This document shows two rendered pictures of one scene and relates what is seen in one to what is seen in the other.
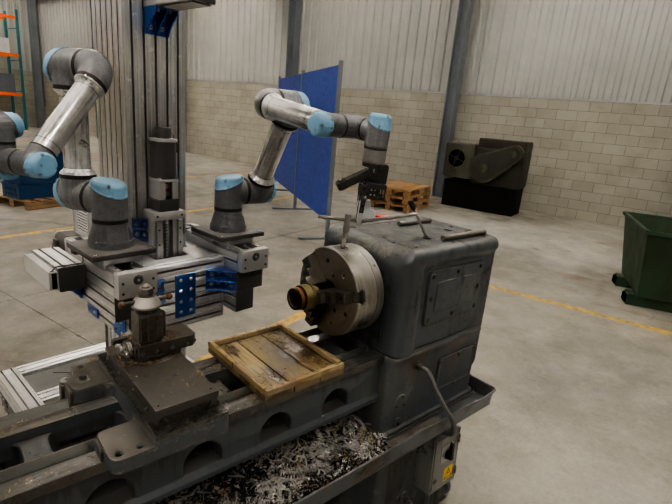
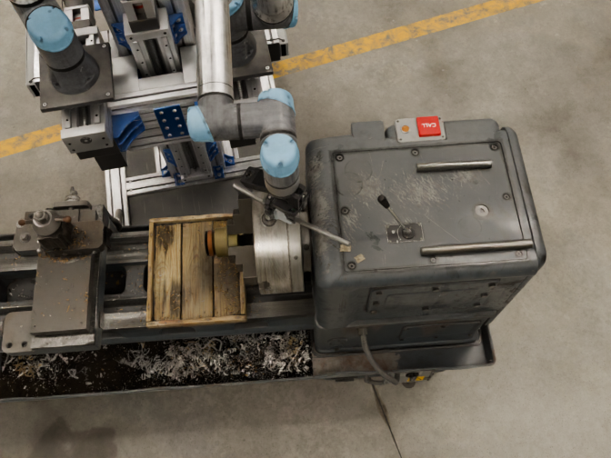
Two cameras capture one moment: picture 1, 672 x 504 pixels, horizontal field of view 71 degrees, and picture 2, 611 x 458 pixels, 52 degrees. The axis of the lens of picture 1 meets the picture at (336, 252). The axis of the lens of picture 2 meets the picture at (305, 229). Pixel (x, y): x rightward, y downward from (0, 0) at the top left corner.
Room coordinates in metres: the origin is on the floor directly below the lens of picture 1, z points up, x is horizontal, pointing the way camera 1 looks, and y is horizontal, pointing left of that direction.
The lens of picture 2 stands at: (1.08, -0.56, 2.74)
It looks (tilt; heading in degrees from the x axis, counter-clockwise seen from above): 65 degrees down; 40
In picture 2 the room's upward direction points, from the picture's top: 2 degrees counter-clockwise
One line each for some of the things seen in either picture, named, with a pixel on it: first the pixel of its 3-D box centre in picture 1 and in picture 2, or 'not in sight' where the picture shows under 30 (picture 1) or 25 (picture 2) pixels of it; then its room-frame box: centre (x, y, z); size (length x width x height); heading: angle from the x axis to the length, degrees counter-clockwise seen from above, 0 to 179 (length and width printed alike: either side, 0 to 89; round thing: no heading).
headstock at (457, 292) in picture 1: (407, 275); (412, 225); (1.87, -0.30, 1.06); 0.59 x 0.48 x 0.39; 132
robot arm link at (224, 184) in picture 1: (230, 190); (228, 10); (1.99, 0.47, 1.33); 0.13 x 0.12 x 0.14; 132
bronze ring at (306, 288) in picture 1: (304, 296); (222, 242); (1.49, 0.09, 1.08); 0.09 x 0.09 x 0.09; 43
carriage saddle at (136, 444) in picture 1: (140, 395); (55, 277); (1.12, 0.50, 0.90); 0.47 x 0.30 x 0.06; 42
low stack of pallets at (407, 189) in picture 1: (400, 195); not in sight; (9.69, -1.22, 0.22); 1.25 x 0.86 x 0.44; 150
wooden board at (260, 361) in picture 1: (274, 357); (196, 269); (1.41, 0.17, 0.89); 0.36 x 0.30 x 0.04; 42
